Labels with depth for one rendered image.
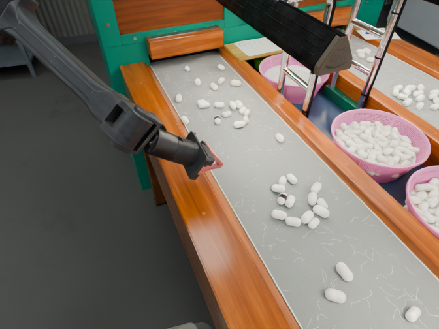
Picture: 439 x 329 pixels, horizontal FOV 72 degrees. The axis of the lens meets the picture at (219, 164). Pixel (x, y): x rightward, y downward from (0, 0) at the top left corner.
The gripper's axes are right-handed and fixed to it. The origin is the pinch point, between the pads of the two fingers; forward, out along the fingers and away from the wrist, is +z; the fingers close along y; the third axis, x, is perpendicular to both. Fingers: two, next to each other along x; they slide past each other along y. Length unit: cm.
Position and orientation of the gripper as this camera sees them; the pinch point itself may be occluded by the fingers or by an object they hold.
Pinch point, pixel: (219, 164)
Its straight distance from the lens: 73.5
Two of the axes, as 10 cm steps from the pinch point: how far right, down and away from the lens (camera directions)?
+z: 7.0, 2.5, 6.6
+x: -5.9, 7.2, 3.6
